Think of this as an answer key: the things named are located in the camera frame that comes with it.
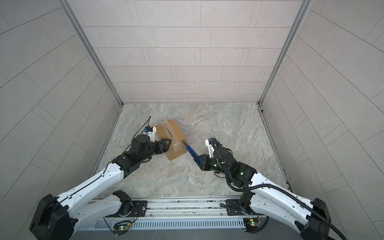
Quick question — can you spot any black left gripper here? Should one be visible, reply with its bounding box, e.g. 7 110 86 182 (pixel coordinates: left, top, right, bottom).
137 139 173 164

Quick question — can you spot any brown cardboard express box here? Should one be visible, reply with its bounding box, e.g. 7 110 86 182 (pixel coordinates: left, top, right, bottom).
156 119 187 161

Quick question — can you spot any blue utility knife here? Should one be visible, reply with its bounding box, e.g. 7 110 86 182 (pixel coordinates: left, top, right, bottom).
183 141 202 164

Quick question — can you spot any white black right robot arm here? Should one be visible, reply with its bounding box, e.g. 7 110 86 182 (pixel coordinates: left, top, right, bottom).
194 147 331 240

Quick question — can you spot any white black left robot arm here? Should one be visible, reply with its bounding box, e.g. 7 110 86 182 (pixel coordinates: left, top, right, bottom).
29 135 172 240

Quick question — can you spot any white slotted vent strip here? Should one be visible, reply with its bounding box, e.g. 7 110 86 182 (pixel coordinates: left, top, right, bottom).
131 218 246 230

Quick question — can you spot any right green circuit board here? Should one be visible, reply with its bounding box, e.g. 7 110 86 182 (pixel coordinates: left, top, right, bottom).
243 219 260 234

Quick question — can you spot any green circuit board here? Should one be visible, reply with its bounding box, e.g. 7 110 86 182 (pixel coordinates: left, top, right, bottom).
114 221 133 235
243 219 260 234

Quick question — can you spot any left green circuit board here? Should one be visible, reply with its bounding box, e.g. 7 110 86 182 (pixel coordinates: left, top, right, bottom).
114 221 133 235

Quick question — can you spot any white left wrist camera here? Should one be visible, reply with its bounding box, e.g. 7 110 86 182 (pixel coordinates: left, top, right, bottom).
144 126 157 142

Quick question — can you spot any thin black left camera cable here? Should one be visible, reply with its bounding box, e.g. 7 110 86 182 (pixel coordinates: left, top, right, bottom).
124 116 152 151

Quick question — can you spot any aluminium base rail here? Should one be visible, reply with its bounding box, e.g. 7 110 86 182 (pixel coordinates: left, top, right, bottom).
103 195 311 221

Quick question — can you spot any black corrugated cable conduit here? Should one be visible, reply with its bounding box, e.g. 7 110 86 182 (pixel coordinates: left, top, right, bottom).
209 137 349 240

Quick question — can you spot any aluminium left corner post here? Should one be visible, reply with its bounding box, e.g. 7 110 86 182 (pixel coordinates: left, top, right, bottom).
58 0 124 107

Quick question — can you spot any aluminium corner post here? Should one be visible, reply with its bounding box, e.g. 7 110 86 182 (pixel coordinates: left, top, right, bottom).
258 0 312 106
58 0 124 107

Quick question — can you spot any aluminium right corner post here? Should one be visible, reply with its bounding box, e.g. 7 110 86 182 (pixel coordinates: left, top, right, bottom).
258 0 312 106

